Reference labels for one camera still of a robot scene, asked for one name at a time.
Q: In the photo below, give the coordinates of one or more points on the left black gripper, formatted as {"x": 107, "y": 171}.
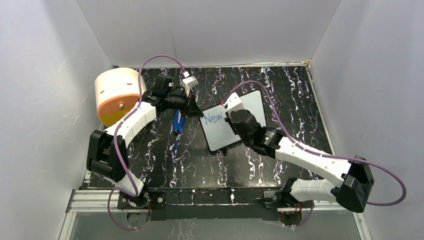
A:
{"x": 191, "y": 109}

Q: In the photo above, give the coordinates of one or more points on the small black-framed whiteboard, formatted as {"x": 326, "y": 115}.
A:
{"x": 218, "y": 133}

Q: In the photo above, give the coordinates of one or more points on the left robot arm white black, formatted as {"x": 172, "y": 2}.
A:
{"x": 107, "y": 150}

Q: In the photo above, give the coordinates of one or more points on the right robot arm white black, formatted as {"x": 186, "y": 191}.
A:
{"x": 346, "y": 182}

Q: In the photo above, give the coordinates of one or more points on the blue stapler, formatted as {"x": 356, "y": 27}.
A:
{"x": 179, "y": 121}

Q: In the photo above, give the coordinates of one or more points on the cream orange cylindrical drum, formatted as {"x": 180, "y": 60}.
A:
{"x": 116, "y": 93}

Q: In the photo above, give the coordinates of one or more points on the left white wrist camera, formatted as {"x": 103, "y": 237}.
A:
{"x": 188, "y": 83}

